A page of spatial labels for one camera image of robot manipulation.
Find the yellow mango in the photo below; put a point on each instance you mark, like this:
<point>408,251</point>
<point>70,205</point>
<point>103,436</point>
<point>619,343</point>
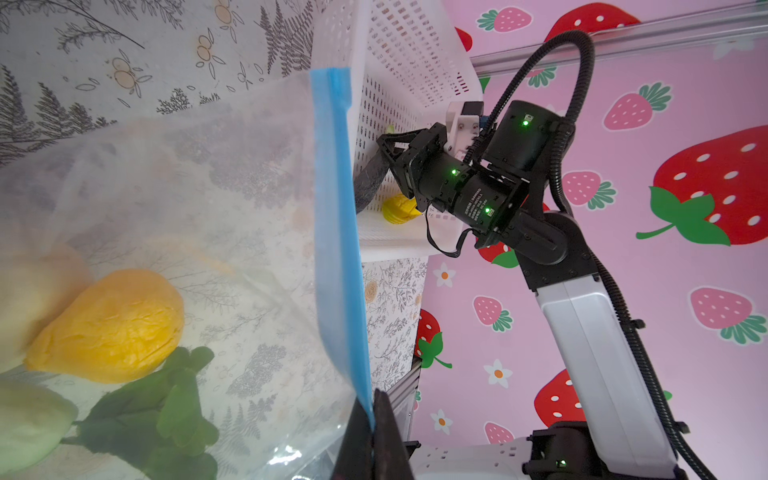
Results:
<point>399,209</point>

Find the white radish with leaves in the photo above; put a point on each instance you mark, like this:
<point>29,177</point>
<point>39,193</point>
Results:
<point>154,424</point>

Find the clear zip bag blue zipper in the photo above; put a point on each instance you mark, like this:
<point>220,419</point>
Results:
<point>220,200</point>

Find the white plastic mesh basket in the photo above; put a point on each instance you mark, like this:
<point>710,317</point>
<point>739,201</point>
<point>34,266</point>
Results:
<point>375,65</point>

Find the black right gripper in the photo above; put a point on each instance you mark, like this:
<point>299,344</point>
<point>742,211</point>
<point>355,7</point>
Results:
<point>475,195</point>

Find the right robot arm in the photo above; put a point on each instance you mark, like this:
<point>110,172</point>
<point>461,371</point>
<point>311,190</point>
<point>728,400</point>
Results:
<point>627,431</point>

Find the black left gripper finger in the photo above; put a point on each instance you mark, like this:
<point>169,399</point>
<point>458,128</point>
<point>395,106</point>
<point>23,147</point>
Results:
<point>376,452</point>

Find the beige pear shaped fruit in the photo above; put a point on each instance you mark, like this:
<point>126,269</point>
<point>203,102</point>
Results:
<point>34,291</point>

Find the aluminium right corner post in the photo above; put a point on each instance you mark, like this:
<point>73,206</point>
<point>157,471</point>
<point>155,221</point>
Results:
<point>734,23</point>

